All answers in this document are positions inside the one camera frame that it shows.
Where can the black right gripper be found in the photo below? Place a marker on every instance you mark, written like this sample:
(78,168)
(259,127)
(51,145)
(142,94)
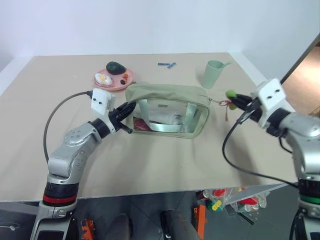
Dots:
(253,110)

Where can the white cloth inside pouch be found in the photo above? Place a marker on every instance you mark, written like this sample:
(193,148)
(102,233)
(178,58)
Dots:
(172,118)

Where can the orange black device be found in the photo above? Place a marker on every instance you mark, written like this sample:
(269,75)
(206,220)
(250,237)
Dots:
(86,230)

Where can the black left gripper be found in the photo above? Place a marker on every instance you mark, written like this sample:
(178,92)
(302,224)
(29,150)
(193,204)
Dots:
(116,117)

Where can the orange metal stand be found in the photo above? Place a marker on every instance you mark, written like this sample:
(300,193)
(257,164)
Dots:
(200,220)

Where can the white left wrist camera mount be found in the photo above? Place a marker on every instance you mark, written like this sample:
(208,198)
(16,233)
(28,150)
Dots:
(100,101)

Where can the light green cup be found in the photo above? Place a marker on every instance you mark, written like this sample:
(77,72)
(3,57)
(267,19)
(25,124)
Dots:
(211,75)

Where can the small dark toy piece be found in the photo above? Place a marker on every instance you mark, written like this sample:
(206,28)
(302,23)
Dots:
(123,81)

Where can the dark rounded shape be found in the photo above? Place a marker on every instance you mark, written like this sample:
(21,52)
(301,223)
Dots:
(181,226)

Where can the red item inside pouch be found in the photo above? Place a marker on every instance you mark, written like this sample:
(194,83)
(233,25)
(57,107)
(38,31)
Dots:
(140,125)

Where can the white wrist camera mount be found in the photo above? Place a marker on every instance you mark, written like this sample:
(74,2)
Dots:
(100,101)
(271,93)

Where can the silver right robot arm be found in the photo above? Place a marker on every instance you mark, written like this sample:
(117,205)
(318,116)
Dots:
(300,130)

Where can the light green spoon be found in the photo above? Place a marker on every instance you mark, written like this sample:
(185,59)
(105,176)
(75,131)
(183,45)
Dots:
(227,64)

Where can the blue tape strip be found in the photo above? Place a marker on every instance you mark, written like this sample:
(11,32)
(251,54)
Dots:
(172,65)
(163,64)

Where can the green zip pouch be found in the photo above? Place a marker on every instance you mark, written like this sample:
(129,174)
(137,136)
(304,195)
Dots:
(170,93)

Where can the white fried egg toy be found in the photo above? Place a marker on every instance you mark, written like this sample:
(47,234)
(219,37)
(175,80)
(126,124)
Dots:
(105,80)

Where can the dark green avocado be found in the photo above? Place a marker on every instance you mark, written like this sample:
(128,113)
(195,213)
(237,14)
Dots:
(115,67)

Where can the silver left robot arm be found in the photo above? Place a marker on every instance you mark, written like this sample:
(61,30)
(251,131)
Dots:
(75,140)

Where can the clear bag of toys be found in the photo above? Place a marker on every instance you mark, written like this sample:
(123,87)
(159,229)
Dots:
(235,198)

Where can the pink plate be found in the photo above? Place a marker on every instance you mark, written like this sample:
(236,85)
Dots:
(117,85)

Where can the small orange toy piece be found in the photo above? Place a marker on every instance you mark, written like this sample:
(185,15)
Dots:
(125,76)

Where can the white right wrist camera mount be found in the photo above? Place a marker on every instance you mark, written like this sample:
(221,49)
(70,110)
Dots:
(271,93)

